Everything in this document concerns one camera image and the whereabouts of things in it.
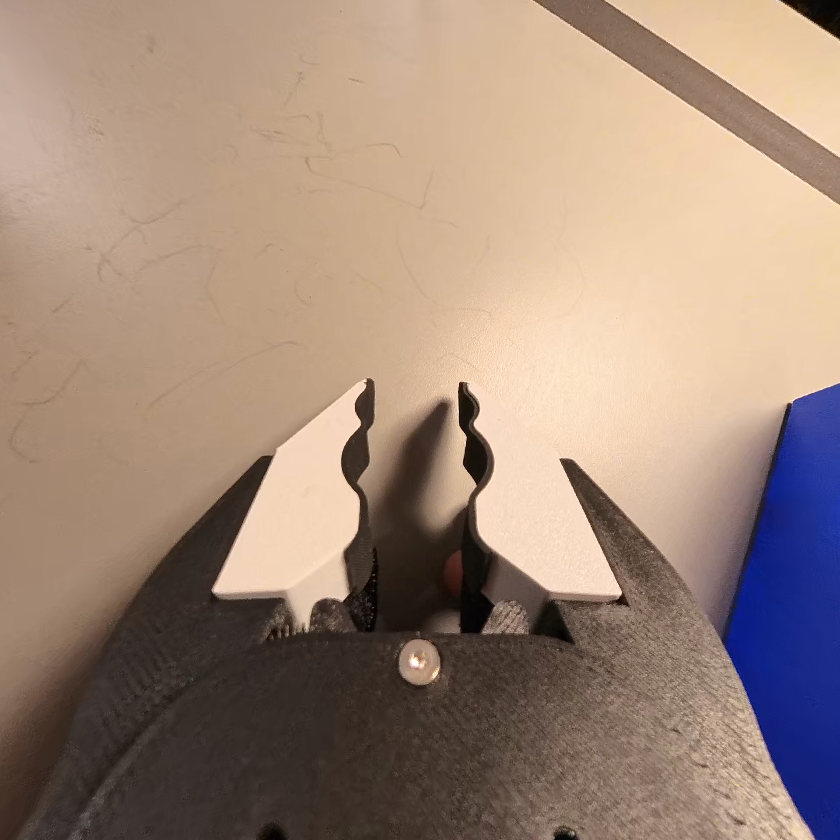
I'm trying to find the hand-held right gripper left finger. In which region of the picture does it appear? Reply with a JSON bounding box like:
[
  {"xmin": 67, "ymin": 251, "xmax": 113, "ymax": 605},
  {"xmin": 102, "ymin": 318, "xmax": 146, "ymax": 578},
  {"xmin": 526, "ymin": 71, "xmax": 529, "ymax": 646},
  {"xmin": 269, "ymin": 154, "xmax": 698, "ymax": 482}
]
[{"xmin": 212, "ymin": 378, "xmax": 379, "ymax": 634}]

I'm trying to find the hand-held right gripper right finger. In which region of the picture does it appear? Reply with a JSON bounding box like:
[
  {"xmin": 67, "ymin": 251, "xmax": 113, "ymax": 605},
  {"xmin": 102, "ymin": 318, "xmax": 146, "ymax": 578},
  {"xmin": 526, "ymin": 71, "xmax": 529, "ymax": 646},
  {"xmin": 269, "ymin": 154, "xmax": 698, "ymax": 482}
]
[{"xmin": 458, "ymin": 382, "xmax": 623, "ymax": 635}]

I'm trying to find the blue board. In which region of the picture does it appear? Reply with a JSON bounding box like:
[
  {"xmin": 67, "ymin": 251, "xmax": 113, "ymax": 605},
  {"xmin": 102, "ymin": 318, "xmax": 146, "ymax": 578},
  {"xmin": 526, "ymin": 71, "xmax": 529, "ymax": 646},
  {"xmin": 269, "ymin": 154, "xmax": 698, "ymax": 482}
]
[{"xmin": 722, "ymin": 383, "xmax": 840, "ymax": 840}]

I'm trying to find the grey desk cable strip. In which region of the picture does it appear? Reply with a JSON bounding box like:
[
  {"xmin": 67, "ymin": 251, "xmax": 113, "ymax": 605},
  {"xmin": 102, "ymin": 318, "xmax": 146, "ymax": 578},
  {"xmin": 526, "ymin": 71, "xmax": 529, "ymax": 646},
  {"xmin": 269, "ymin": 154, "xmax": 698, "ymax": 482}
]
[{"xmin": 533, "ymin": 0, "xmax": 840, "ymax": 206}]

